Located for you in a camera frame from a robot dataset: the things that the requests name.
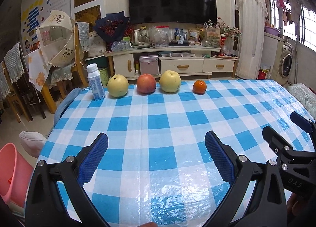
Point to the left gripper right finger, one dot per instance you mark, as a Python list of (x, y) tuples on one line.
[(267, 205)]

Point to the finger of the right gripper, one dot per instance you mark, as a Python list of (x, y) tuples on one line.
[(276, 142), (307, 126)]

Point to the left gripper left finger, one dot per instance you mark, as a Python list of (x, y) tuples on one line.
[(44, 205)]

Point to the pink plastic bucket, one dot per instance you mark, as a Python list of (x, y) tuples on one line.
[(15, 175)]

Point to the green trash bin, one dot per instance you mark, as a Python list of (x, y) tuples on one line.
[(104, 75)]

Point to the person right hand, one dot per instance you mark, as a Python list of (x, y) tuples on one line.
[(297, 204)]

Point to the person left hand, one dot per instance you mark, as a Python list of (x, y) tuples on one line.
[(149, 224)]

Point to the washing machine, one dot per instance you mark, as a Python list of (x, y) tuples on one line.
[(283, 63)]

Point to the grey cushion stool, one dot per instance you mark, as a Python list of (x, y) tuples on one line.
[(32, 142)]

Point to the small orange tangerine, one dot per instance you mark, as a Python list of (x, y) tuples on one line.
[(199, 87)]

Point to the blue white checkered tablecloth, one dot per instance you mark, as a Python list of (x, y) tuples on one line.
[(156, 167)]

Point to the blue cushion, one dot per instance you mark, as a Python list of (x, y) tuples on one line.
[(65, 104)]

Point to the cream tv cabinet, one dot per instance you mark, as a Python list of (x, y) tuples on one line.
[(185, 60)]

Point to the yellow pear right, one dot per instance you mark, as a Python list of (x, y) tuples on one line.
[(170, 81)]

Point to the yellow pear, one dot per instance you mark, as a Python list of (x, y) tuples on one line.
[(118, 86), (170, 81)]

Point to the white lace covered appliance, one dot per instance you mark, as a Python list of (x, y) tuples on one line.
[(252, 16)]

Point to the wooden dining chair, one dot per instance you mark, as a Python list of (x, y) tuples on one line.
[(77, 51)]

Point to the dining table with cloth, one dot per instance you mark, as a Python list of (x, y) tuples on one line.
[(44, 76)]

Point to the white blue milk bottle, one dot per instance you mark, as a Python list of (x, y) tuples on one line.
[(95, 83)]

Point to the yellow pear left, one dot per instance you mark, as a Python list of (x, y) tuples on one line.
[(118, 86)]

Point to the red apple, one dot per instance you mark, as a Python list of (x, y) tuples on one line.
[(146, 84)]

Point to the pink storage box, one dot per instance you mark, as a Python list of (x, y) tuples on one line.
[(149, 64)]

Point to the electric kettle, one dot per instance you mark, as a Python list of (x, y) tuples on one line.
[(140, 38)]

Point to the mesh food cover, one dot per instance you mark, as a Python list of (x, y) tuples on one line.
[(56, 37)]

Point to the dark blue flower bouquet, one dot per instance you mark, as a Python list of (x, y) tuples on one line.
[(112, 27)]

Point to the black flat television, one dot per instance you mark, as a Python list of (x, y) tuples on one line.
[(181, 11)]

